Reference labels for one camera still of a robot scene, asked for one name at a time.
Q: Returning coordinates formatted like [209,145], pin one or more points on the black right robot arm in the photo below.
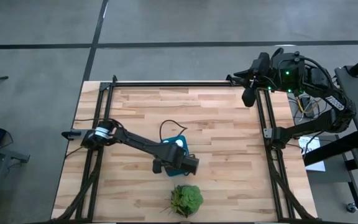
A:
[309,127]

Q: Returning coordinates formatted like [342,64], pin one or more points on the teal rectangular basket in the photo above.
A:
[175,173]

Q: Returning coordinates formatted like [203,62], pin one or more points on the green succulent in grey pot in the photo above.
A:
[188,199]

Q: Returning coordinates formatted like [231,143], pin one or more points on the black metal side stand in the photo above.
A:
[5,153]

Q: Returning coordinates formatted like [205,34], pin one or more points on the white paper sheet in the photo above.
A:
[314,155]

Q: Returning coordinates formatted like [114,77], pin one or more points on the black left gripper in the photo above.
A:
[190,165]

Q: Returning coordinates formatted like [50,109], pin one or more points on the black caster wheel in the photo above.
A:
[351,207]

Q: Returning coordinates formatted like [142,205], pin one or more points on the black frame corner bracket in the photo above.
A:
[114,78]
[229,78]

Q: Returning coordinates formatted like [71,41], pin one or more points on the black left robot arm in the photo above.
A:
[141,144]

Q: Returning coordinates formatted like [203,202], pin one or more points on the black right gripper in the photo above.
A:
[261,74]

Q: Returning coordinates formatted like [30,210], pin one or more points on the black aluminium table frame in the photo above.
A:
[182,84]

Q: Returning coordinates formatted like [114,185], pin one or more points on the black equipment cart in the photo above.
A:
[357,102]

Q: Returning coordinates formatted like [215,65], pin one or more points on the grey metal mounting plate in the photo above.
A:
[267,132]

